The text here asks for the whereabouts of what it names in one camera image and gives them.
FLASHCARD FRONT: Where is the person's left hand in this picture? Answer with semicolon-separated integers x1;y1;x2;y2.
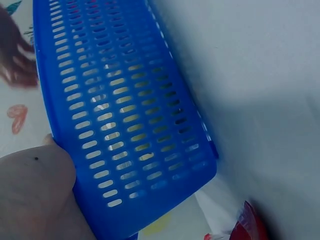
0;133;98;240

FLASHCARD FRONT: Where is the person's right hand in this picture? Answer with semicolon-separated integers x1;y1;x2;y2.
0;4;39;89

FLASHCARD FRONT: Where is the red plastic packet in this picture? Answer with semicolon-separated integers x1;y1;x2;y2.
203;199;270;240

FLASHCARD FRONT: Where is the blue perforated plastic basket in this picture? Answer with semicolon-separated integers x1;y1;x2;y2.
32;0;220;240

